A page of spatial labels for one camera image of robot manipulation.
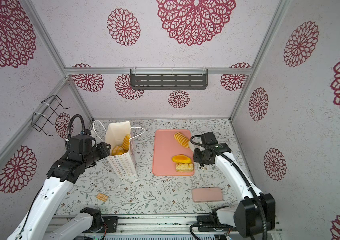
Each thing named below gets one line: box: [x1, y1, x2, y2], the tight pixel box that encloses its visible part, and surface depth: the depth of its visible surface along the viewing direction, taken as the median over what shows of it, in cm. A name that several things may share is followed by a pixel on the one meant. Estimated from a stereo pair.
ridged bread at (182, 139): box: [174, 132, 190, 149], surface depth 105 cm
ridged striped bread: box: [122, 134, 131, 153], surface depth 92 cm
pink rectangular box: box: [191, 187, 223, 203], surface depth 85 cm
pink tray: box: [152, 129, 195, 176], surface depth 101 cm
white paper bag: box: [105, 121, 137, 178], surface depth 85 cm
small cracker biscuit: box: [96, 192, 109, 202], surface depth 83 cm
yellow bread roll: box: [171, 154, 192, 164], surface depth 96 cm
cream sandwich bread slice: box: [175, 163, 194, 173], surface depth 90 cm
